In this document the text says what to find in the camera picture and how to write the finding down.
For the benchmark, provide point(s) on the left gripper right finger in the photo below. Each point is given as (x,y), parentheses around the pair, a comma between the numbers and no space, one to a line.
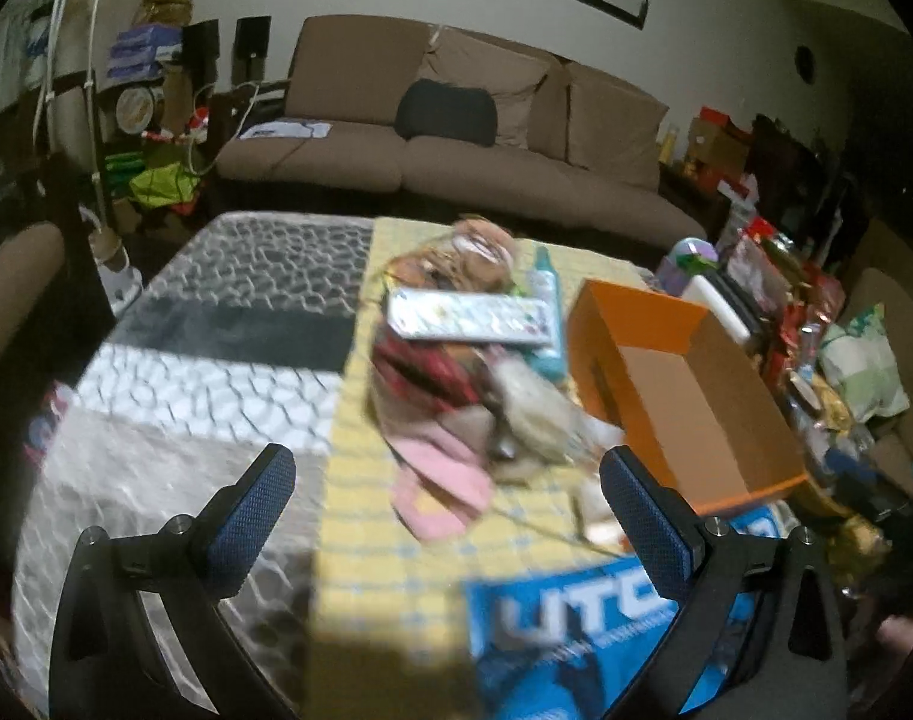
(789,664)

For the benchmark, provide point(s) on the snowman doll plaid dress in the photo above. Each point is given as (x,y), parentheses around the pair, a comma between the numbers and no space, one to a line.
(420,358)

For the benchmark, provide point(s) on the white fluffy item in bag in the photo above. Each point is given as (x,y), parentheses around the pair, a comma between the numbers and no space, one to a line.
(538,426)

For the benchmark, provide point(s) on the yellow plaid tablecloth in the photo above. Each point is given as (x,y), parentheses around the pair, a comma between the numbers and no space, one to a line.
(388,630)

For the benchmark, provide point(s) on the pink plush toy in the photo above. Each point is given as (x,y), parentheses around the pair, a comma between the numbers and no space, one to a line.
(442,487)

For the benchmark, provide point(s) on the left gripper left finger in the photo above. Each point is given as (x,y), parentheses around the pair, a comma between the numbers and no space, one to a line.
(105,661)

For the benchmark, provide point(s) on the white remote control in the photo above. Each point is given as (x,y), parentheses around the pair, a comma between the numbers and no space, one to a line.
(476,318)

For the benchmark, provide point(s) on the teal spray bottle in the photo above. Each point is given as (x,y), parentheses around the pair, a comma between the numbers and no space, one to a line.
(550,360)

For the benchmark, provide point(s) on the blue UTO sportswear box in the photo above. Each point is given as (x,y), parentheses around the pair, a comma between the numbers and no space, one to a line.
(563,645)

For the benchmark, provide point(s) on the white clothes rack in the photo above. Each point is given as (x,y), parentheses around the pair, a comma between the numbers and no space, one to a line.
(121,280)

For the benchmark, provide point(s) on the white plastic container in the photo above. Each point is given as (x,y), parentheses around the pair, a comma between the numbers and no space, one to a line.
(733,309)

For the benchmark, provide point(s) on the black cushion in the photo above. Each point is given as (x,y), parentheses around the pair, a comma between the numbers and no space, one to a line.
(433,109)

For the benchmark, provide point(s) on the grey patterned table mat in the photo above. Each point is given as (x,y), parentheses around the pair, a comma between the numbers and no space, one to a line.
(240,342)

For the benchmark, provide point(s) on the brown sofa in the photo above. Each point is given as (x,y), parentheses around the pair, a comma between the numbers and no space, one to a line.
(576,148)

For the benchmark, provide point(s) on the orange cardboard box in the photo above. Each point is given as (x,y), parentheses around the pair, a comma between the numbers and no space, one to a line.
(693,409)

